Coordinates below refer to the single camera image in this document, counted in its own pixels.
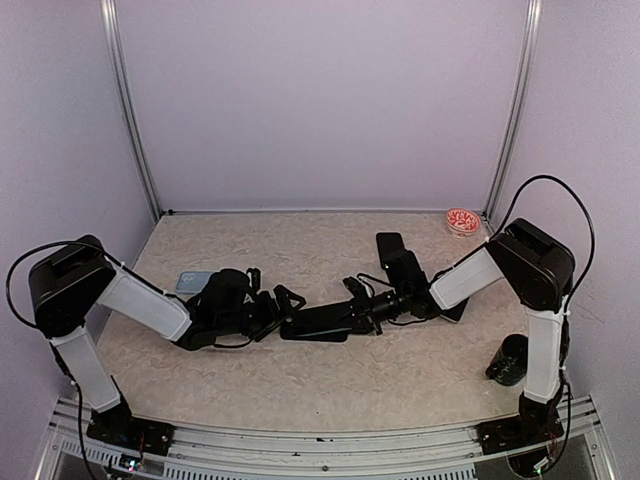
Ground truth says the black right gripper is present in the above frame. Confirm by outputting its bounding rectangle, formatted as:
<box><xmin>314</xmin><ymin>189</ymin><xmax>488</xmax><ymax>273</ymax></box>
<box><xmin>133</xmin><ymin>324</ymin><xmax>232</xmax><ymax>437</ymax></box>
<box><xmin>328</xmin><ymin>285</ymin><xmax>409</xmax><ymax>335</ymax></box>

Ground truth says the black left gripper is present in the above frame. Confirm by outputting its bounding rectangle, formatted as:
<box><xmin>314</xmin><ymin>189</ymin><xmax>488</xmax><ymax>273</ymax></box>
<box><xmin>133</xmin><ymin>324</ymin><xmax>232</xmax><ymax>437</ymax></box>
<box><xmin>217</xmin><ymin>284</ymin><xmax>306</xmax><ymax>342</ymax></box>

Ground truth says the black phone case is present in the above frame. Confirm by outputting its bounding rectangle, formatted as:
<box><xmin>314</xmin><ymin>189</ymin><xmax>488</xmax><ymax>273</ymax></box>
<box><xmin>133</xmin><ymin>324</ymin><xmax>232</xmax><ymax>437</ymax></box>
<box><xmin>376</xmin><ymin>232</ymin><xmax>405</xmax><ymax>268</ymax></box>
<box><xmin>280</xmin><ymin>302</ymin><xmax>351</xmax><ymax>342</ymax></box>

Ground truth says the green-edged black smartphone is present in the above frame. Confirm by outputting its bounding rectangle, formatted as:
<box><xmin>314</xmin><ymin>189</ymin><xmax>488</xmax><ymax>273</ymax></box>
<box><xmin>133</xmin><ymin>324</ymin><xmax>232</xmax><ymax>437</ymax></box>
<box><xmin>293</xmin><ymin>328</ymin><xmax>351</xmax><ymax>342</ymax></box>

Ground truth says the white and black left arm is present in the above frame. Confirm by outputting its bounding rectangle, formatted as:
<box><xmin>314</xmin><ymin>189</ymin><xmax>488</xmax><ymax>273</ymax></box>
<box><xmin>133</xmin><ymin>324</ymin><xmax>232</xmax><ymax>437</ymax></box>
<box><xmin>28</xmin><ymin>235</ymin><xmax>306</xmax><ymax>445</ymax></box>

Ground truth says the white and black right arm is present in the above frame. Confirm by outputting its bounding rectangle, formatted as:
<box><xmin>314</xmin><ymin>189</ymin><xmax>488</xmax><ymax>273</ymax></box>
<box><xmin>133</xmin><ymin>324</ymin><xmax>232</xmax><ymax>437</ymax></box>
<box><xmin>343</xmin><ymin>218</ymin><xmax>575</xmax><ymax>404</ymax></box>

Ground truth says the light blue phone case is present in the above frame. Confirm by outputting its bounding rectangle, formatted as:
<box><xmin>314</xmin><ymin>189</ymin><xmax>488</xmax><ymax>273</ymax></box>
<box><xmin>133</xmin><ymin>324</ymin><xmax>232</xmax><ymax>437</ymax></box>
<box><xmin>175</xmin><ymin>271</ymin><xmax>212</xmax><ymax>296</ymax></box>

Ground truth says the white-edged black smartphone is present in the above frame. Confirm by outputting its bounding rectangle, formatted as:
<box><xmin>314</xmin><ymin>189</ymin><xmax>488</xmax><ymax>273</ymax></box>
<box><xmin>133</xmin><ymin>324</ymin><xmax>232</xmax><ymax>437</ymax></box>
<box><xmin>441</xmin><ymin>299</ymin><xmax>469</xmax><ymax>324</ymax></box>

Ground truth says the red and white patterned bowl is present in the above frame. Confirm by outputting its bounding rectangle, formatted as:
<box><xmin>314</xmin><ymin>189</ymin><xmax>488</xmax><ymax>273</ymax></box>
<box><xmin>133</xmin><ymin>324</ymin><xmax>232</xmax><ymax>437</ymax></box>
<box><xmin>445</xmin><ymin>208</ymin><xmax>481</xmax><ymax>238</ymax></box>

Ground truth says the black cup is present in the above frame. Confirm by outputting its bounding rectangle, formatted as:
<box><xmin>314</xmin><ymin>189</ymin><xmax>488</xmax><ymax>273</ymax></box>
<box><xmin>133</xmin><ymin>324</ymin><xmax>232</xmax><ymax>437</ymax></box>
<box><xmin>485</xmin><ymin>334</ymin><xmax>528</xmax><ymax>387</ymax></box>

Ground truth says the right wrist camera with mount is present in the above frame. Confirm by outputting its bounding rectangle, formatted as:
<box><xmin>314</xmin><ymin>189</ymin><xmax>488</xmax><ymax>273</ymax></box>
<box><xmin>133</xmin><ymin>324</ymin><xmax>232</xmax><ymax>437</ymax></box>
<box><xmin>343</xmin><ymin>276</ymin><xmax>375</xmax><ymax>301</ymax></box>

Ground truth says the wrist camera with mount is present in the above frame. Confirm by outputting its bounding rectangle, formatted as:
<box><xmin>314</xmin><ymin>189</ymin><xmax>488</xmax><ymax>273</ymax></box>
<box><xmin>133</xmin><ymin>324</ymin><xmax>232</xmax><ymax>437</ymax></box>
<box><xmin>343</xmin><ymin>276</ymin><xmax>375</xmax><ymax>301</ymax></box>
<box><xmin>246</xmin><ymin>267</ymin><xmax>262</xmax><ymax>292</ymax></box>

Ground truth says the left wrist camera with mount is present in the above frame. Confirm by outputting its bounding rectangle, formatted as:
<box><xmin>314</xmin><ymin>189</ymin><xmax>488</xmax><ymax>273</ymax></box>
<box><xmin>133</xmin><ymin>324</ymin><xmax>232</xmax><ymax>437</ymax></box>
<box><xmin>246</xmin><ymin>267</ymin><xmax>262</xmax><ymax>292</ymax></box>

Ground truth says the front aluminium rail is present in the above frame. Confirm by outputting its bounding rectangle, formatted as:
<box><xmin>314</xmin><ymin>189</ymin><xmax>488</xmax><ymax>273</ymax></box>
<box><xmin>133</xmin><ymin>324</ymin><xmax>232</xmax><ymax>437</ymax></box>
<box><xmin>34</xmin><ymin>394</ymin><xmax>616</xmax><ymax>480</ymax></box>

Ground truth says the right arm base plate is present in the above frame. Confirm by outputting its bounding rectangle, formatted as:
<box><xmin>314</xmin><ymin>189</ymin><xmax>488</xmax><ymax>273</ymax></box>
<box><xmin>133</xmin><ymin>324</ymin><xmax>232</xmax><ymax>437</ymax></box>
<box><xmin>476</xmin><ymin>388</ymin><xmax>564</xmax><ymax>455</ymax></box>

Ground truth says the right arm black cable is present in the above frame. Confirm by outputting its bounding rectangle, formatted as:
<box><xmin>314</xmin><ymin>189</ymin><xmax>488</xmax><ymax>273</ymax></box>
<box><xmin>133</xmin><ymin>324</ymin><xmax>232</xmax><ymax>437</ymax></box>
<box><xmin>504</xmin><ymin>173</ymin><xmax>597</xmax><ymax>311</ymax></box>

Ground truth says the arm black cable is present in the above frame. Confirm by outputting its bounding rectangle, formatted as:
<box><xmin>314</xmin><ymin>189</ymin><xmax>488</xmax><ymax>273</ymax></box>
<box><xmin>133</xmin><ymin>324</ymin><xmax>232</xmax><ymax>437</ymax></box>
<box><xmin>504</xmin><ymin>173</ymin><xmax>597</xmax><ymax>311</ymax></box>
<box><xmin>5</xmin><ymin>240</ymin><xmax>121</xmax><ymax>329</ymax></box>

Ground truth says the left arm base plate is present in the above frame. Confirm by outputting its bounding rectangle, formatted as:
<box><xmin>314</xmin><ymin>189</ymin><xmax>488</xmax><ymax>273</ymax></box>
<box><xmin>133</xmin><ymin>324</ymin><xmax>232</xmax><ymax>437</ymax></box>
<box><xmin>86</xmin><ymin>403</ymin><xmax>175</xmax><ymax>457</ymax></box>

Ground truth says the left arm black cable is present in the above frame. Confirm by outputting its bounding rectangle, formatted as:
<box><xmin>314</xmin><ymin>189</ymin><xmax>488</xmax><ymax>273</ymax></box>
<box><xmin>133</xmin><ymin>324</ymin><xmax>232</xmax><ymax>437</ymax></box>
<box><xmin>5</xmin><ymin>240</ymin><xmax>121</xmax><ymax>329</ymax></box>

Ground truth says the left aluminium frame post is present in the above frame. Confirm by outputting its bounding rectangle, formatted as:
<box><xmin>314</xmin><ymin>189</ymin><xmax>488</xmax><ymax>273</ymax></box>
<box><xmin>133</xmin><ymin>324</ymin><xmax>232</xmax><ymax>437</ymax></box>
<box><xmin>100</xmin><ymin>0</ymin><xmax>163</xmax><ymax>222</ymax></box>

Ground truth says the aluminium frame post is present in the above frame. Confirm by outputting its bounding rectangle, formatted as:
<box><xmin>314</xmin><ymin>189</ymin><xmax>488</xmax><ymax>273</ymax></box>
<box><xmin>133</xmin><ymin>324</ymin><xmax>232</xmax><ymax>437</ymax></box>
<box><xmin>100</xmin><ymin>0</ymin><xmax>163</xmax><ymax>222</ymax></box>
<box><xmin>482</xmin><ymin>0</ymin><xmax>544</xmax><ymax>223</ymax></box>

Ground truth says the right aluminium frame post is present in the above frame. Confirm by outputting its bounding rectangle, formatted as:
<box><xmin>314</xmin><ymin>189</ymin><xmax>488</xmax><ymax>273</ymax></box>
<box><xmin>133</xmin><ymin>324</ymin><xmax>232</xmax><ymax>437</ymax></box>
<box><xmin>482</xmin><ymin>0</ymin><xmax>544</xmax><ymax>223</ymax></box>

